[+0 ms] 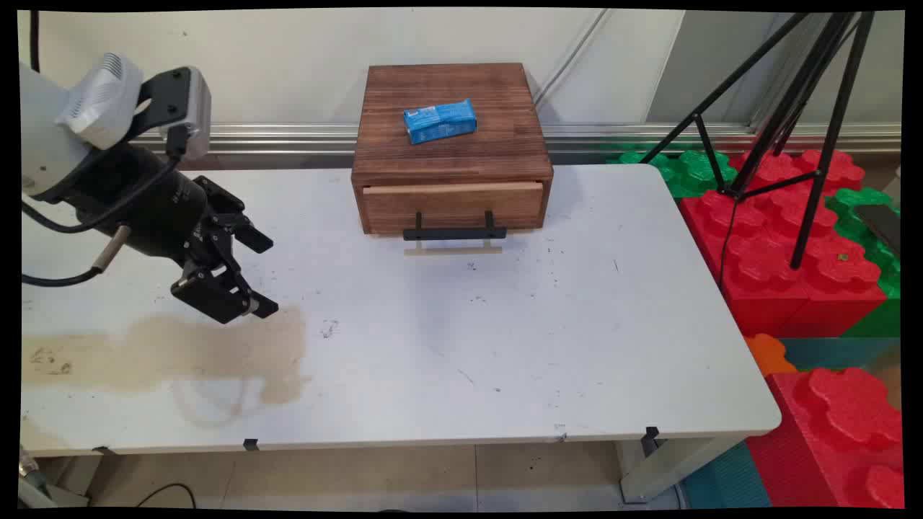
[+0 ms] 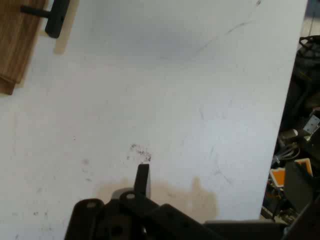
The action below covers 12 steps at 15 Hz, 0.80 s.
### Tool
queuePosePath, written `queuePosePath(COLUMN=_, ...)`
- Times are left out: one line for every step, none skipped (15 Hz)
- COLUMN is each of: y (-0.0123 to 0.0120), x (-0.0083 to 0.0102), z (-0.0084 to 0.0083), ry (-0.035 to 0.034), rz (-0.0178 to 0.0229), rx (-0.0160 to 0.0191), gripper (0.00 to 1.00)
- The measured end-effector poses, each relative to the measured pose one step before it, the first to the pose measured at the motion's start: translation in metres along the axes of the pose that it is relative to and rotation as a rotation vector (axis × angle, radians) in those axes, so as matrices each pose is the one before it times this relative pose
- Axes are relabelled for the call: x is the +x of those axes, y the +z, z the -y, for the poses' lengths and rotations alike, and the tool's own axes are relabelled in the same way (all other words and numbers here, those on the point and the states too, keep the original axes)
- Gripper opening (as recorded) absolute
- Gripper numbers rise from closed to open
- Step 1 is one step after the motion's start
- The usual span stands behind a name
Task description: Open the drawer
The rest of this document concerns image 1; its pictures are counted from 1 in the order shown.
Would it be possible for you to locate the red foam block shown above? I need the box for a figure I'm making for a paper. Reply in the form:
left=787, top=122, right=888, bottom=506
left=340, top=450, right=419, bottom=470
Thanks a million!
left=746, top=366, right=906, bottom=509
left=680, top=148, right=889, bottom=340

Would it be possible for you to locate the dark flat slab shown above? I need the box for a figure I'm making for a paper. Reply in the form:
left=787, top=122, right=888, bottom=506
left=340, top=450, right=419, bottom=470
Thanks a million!
left=854, top=204, right=902, bottom=253

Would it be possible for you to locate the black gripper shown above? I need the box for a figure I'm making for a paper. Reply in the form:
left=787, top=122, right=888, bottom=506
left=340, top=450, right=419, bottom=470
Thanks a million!
left=32, top=141, right=280, bottom=325

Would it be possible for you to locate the teal foam block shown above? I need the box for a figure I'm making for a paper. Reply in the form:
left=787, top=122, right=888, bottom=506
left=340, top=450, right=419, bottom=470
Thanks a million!
left=779, top=337, right=902, bottom=372
left=681, top=441, right=772, bottom=509

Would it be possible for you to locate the green foam block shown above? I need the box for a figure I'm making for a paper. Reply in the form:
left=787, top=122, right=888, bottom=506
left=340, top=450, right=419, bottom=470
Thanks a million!
left=606, top=148, right=740, bottom=199
left=826, top=186, right=902, bottom=340

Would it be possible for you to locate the aluminium wall rail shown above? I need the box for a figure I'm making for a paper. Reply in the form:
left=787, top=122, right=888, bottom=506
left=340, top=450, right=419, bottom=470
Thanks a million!
left=130, top=123, right=902, bottom=156

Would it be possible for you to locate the black floor cable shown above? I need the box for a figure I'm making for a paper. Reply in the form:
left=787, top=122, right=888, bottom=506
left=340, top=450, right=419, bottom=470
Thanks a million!
left=136, top=482, right=198, bottom=509

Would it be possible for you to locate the thin black tripod cable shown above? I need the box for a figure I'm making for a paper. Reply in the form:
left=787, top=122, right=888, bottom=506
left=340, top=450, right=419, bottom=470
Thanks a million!
left=718, top=195, right=739, bottom=290

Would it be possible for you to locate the brown wooden drawer cabinet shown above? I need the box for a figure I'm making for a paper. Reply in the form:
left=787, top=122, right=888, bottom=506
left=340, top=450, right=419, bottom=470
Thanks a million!
left=351, top=63, right=555, bottom=236

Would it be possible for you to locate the black camera cable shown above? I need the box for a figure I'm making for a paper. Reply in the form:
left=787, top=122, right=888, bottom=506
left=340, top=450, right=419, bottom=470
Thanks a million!
left=22, top=123, right=190, bottom=235

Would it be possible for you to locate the white table leg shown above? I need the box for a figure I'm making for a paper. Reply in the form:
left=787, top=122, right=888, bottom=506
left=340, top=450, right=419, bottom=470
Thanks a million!
left=620, top=436, right=747, bottom=504

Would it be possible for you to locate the orange foam block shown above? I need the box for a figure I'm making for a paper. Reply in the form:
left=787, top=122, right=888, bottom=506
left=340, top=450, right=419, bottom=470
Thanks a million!
left=745, top=333, right=798, bottom=377

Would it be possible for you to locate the black tripod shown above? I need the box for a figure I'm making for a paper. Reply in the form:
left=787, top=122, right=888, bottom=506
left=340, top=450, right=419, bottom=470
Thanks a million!
left=638, top=11, right=877, bottom=271

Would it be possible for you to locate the white wall conduit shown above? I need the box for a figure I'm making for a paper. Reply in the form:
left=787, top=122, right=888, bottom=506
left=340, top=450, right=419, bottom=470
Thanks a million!
left=534, top=11, right=614, bottom=103

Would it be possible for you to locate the black cable with silver plug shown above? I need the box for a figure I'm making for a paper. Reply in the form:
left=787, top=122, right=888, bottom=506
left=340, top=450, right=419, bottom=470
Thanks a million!
left=22, top=225, right=132, bottom=288

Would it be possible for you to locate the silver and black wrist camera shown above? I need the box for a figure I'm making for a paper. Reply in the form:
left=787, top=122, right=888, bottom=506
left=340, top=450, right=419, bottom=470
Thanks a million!
left=133, top=66, right=212, bottom=161

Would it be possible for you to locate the wooden drawer with black handle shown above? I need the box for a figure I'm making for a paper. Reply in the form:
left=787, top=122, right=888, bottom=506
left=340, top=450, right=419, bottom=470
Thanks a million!
left=361, top=182, right=545, bottom=242

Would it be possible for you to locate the blue snack packet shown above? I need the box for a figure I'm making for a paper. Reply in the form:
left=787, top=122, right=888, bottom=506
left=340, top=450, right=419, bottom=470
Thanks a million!
left=402, top=99, right=479, bottom=146

